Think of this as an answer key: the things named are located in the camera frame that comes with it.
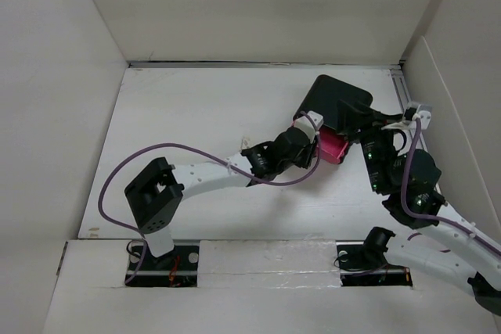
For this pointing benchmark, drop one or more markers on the aluminium rail back edge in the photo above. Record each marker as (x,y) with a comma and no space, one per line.
(139,64)

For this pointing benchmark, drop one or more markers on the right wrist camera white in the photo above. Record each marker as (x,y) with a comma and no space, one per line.
(417,111)

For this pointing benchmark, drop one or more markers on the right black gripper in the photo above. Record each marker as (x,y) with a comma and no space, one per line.
(349,117)

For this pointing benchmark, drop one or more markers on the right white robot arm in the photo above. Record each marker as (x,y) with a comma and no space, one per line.
(470,259)

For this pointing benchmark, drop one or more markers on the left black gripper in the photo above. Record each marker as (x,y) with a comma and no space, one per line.
(308,152)

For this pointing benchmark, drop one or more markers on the black drawer organizer box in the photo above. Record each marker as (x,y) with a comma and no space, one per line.
(324,97)

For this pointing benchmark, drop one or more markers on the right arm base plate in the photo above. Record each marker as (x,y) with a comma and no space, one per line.
(356,271)

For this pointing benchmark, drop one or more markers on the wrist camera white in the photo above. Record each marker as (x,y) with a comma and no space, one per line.
(417,111)
(309,123)

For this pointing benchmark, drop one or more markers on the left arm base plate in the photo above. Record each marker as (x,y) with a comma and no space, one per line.
(177,269)

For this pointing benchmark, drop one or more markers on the pink drawer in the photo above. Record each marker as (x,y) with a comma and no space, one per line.
(333,147)

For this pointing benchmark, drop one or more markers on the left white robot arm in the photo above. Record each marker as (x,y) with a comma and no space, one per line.
(155,194)

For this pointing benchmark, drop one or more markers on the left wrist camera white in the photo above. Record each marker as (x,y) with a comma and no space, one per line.
(309,123)

